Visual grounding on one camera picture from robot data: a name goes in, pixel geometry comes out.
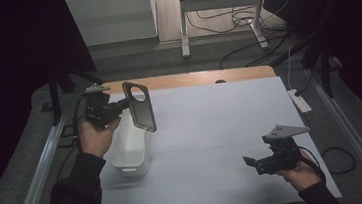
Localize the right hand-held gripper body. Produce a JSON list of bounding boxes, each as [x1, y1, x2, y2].
[[251, 122, 315, 177]]

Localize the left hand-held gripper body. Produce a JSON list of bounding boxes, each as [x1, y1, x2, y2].
[[81, 81, 122, 129]]

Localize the white plastic bin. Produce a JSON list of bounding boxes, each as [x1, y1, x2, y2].
[[106, 106, 154, 181]]

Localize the person's right hand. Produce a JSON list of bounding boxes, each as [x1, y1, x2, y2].
[[272, 147, 324, 195]]

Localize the person's left hand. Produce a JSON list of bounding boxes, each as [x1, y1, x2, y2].
[[76, 114, 126, 161]]

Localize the black stand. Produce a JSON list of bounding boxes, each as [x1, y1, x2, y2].
[[300, 38, 345, 101], [45, 66, 108, 127]]

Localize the white board sheet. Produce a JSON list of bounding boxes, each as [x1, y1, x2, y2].
[[89, 71, 343, 204]]

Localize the white power strip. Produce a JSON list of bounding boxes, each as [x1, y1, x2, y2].
[[286, 87, 314, 117]]

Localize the wooden table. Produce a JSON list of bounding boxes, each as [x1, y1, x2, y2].
[[101, 64, 277, 96]]

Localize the white cabinet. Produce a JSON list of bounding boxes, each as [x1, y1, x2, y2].
[[65, 0, 160, 48]]

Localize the left hand-held gripper black cable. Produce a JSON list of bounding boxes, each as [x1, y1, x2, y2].
[[47, 92, 97, 182]]

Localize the hand-held gripper black cable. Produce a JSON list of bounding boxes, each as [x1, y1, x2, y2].
[[47, 92, 97, 182], [298, 140, 358, 187]]

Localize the right hand-held gripper black cable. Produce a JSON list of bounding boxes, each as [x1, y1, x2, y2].
[[298, 140, 358, 187]]

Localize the black plug with cable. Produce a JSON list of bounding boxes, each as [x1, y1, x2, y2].
[[292, 68, 317, 98]]

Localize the aluminium rail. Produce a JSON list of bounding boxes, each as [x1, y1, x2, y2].
[[0, 113, 76, 204], [305, 64, 362, 204]]

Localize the white cable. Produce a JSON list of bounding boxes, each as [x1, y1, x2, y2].
[[283, 44, 297, 92]]

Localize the white desk frame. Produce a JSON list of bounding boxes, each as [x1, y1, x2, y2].
[[176, 0, 276, 60]]

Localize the tangle of black floor cables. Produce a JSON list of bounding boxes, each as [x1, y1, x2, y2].
[[182, 0, 307, 74]]

